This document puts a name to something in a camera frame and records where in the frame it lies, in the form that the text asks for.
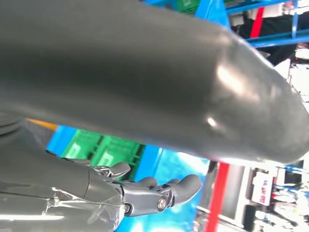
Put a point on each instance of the yellow floor tape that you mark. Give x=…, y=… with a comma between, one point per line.
x=43, y=124

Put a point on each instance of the blue metal shelf rack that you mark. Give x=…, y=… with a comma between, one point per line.
x=212, y=11

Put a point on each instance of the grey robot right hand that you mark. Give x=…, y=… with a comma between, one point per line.
x=120, y=70

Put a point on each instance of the blue metal workbench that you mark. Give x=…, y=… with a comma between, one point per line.
x=166, y=166

